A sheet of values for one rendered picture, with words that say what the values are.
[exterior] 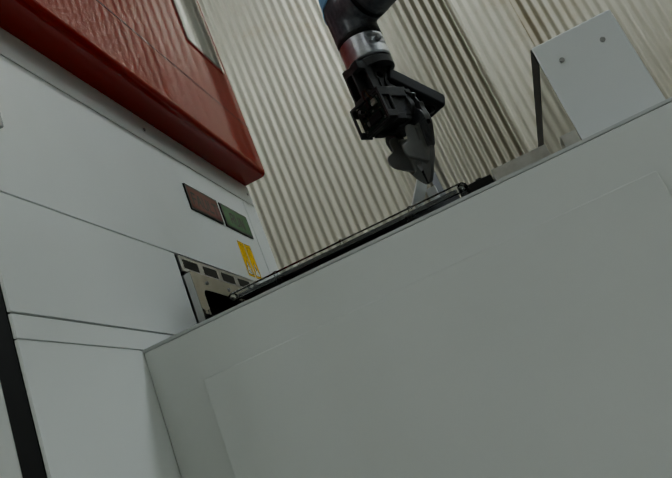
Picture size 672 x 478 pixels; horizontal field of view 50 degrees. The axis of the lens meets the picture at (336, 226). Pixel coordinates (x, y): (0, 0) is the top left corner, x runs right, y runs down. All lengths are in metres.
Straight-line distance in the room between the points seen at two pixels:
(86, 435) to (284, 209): 3.79
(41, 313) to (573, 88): 0.59
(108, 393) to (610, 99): 0.60
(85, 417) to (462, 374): 0.35
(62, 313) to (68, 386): 0.08
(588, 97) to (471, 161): 3.40
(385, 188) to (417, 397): 3.58
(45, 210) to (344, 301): 0.33
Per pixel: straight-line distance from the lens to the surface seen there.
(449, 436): 0.72
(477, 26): 4.35
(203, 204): 1.22
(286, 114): 4.62
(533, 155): 1.01
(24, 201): 0.79
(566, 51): 0.86
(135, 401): 0.79
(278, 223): 4.42
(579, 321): 0.72
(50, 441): 0.67
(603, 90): 0.84
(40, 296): 0.73
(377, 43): 1.16
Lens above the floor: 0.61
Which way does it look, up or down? 18 degrees up
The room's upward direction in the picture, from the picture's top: 23 degrees counter-clockwise
